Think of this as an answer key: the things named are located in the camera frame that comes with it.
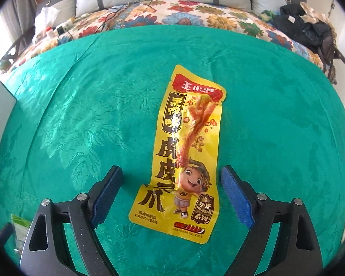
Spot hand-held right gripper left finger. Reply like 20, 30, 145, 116
20, 165, 124, 276

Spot long yellow snack packet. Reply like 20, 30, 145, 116
128, 65, 227, 245

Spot white plastic bag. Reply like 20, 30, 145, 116
34, 6, 60, 35

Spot black cable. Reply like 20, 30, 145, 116
66, 0, 153, 39

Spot grey cardboard box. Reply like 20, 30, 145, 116
0, 75, 18, 179

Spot yellow chicken feet snack packet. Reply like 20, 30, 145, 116
11, 213, 33, 250

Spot pile of black clothes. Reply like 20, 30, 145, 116
272, 4, 332, 55

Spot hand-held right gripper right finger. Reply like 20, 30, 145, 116
221, 165, 322, 276

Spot brown bag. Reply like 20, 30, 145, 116
319, 34, 345, 85

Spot green patterned cloth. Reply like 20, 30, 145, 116
0, 24, 345, 276

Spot beige floral cloth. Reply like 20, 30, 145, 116
300, 1, 331, 25

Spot grey curtain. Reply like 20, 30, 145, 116
0, 0, 38, 35

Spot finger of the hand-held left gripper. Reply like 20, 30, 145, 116
0, 223, 14, 239

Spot black chair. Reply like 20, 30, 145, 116
0, 26, 36, 64

